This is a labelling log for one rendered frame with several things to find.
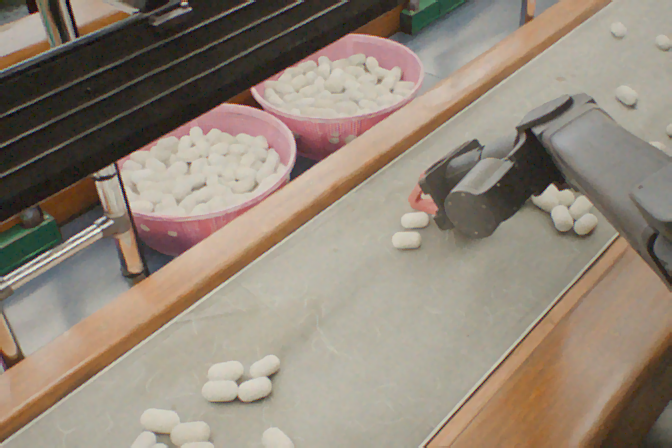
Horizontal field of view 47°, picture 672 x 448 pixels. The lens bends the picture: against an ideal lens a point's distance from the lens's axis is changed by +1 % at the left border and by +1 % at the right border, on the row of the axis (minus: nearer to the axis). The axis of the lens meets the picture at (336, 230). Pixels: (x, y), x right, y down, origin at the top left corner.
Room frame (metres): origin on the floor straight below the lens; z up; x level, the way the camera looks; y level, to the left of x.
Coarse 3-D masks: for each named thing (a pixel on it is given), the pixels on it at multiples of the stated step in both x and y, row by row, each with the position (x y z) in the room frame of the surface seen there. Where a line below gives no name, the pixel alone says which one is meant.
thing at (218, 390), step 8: (208, 384) 0.47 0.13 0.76; (216, 384) 0.47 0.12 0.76; (224, 384) 0.46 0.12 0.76; (232, 384) 0.47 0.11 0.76; (208, 392) 0.46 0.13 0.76; (216, 392) 0.46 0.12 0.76; (224, 392) 0.46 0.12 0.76; (232, 392) 0.46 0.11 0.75; (208, 400) 0.46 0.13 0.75; (216, 400) 0.46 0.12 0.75; (224, 400) 0.46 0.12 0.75
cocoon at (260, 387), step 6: (258, 378) 0.47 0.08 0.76; (264, 378) 0.47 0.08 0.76; (240, 384) 0.47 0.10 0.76; (246, 384) 0.46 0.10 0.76; (252, 384) 0.46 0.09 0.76; (258, 384) 0.46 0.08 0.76; (264, 384) 0.46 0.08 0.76; (270, 384) 0.47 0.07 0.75; (240, 390) 0.46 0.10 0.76; (246, 390) 0.46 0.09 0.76; (252, 390) 0.46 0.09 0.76; (258, 390) 0.46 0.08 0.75; (264, 390) 0.46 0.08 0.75; (270, 390) 0.46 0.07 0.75; (240, 396) 0.46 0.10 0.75; (246, 396) 0.45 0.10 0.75; (252, 396) 0.45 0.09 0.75; (258, 396) 0.46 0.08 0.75
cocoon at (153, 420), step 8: (152, 408) 0.44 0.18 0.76; (144, 416) 0.43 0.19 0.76; (152, 416) 0.43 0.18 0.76; (160, 416) 0.43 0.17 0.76; (168, 416) 0.43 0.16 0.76; (176, 416) 0.43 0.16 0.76; (144, 424) 0.43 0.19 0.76; (152, 424) 0.43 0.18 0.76; (160, 424) 0.43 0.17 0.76; (168, 424) 0.43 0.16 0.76; (176, 424) 0.43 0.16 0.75; (168, 432) 0.42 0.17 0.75
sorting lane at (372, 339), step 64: (640, 0) 1.29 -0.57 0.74; (576, 64) 1.07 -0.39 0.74; (640, 64) 1.06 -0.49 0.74; (448, 128) 0.91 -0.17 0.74; (512, 128) 0.90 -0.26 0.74; (640, 128) 0.88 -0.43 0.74; (384, 192) 0.77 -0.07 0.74; (576, 192) 0.75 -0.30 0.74; (320, 256) 0.66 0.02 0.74; (384, 256) 0.65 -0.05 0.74; (448, 256) 0.64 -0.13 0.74; (512, 256) 0.64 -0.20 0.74; (576, 256) 0.63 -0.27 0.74; (192, 320) 0.57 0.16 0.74; (256, 320) 0.56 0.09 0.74; (320, 320) 0.56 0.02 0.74; (384, 320) 0.55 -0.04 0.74; (448, 320) 0.54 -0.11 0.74; (512, 320) 0.54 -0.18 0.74; (128, 384) 0.49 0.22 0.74; (192, 384) 0.48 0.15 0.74; (320, 384) 0.47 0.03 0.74; (384, 384) 0.47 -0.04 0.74; (448, 384) 0.46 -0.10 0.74
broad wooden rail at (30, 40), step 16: (80, 0) 1.41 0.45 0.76; (96, 0) 1.40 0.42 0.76; (32, 16) 1.35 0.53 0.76; (80, 16) 1.33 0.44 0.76; (96, 16) 1.33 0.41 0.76; (112, 16) 1.34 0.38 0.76; (128, 16) 1.36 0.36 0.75; (0, 32) 1.28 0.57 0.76; (16, 32) 1.28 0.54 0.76; (32, 32) 1.28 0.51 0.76; (80, 32) 1.29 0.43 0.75; (0, 48) 1.22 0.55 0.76; (16, 48) 1.22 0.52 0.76; (32, 48) 1.22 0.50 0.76; (48, 48) 1.24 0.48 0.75; (0, 64) 1.18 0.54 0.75
